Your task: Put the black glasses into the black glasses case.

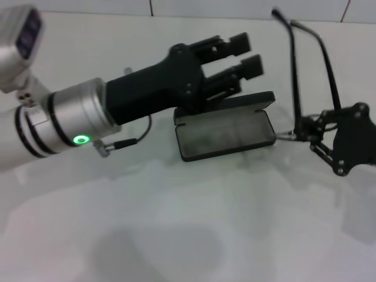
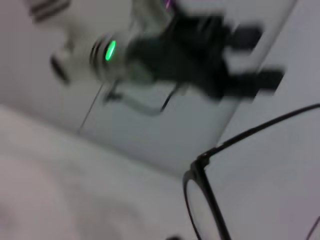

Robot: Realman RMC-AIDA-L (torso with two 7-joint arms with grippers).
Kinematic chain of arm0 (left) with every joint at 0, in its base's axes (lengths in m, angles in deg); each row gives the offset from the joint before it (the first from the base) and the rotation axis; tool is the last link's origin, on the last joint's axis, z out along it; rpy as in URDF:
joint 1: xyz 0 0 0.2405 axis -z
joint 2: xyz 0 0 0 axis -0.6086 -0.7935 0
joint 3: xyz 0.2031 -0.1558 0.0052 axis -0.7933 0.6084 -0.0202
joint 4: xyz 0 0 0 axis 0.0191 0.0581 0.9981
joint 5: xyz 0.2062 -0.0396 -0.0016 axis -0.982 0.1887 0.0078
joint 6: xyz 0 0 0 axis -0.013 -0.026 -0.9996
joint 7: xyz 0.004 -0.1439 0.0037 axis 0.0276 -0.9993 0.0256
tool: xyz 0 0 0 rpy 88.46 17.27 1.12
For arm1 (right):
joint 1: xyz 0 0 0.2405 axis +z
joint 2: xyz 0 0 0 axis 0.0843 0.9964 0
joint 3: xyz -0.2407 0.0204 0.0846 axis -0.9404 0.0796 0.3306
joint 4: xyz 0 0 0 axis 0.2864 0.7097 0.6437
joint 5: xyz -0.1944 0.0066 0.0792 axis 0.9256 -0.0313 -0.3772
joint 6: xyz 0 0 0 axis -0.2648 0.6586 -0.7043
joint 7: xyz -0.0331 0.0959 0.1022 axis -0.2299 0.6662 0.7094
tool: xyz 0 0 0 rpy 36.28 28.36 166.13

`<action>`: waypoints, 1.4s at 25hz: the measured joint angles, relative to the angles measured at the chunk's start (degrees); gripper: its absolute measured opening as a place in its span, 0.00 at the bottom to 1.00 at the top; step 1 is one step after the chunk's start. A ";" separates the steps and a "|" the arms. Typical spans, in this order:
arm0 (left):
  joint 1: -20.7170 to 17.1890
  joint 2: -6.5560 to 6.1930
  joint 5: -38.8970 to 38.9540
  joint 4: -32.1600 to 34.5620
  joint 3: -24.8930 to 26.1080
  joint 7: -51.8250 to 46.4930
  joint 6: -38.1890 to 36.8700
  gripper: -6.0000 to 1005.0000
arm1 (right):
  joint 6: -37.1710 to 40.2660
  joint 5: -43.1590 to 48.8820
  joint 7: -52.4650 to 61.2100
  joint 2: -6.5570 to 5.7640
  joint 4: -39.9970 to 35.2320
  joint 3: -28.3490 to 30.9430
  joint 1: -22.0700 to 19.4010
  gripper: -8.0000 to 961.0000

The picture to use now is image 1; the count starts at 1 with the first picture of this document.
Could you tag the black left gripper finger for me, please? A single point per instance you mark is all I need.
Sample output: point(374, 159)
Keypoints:
point(239, 44)
point(252, 67)

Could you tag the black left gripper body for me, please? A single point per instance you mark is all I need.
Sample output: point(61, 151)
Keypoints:
point(152, 88)

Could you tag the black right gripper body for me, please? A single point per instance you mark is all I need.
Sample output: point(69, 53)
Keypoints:
point(355, 138)

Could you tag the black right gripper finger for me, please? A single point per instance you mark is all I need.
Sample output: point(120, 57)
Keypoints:
point(318, 123)
point(323, 149)

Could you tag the black glasses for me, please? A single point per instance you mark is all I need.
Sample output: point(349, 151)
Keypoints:
point(295, 73)

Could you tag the black glasses case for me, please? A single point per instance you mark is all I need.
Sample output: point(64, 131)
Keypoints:
point(223, 138)

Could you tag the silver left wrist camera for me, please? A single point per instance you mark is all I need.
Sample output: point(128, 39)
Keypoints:
point(17, 44)

